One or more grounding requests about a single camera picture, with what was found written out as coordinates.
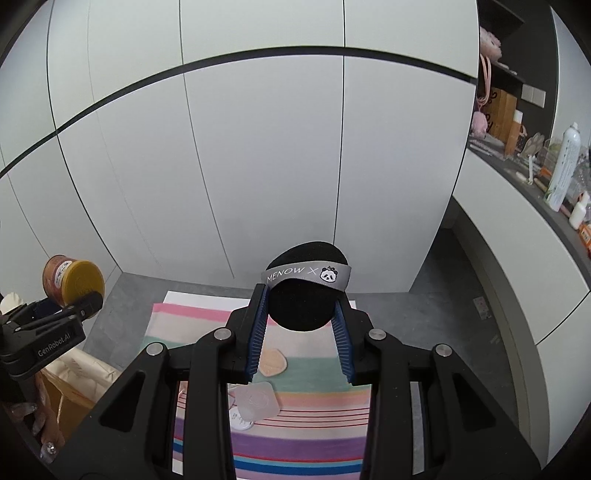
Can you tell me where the copper jar yellow lid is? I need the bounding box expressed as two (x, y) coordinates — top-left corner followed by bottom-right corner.
(42, 255), (105, 307)

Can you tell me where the black makeup puff grey strap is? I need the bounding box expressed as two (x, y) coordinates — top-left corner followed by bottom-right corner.
(260, 240), (353, 332)

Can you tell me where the translucent square plastic case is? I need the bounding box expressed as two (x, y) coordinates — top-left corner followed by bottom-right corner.
(231, 382), (280, 423)

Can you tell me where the white round compact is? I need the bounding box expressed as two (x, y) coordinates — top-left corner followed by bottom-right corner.
(228, 406), (253, 431)

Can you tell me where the beige teardrop makeup sponge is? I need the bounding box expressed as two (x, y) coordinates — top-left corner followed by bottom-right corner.
(259, 348), (287, 378)

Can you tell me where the cream padded chair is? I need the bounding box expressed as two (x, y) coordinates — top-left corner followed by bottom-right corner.
(1, 293), (120, 402)

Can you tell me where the cardboard box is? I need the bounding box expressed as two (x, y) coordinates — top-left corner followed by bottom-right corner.
(41, 369), (95, 441)

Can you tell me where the striped pastel cloth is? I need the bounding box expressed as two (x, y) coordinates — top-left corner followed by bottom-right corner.
(140, 296), (370, 479)

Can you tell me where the small white glue bottle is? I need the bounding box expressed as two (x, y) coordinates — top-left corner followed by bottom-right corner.
(569, 191), (590, 230)

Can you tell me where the brown paper bag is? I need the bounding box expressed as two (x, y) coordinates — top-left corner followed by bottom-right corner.
(481, 88), (518, 144)

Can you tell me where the white spray bottle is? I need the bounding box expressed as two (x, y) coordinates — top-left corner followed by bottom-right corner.
(545, 122), (581, 212)

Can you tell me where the pink plush toy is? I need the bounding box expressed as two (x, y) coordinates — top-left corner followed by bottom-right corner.
(479, 27), (502, 61)

